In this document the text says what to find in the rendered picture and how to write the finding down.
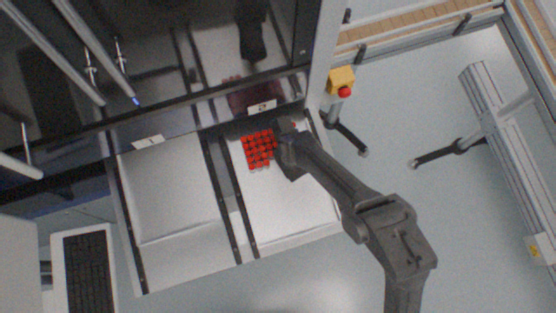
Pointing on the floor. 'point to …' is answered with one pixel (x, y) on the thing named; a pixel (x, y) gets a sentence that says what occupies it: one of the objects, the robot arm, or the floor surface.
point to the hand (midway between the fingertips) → (290, 168)
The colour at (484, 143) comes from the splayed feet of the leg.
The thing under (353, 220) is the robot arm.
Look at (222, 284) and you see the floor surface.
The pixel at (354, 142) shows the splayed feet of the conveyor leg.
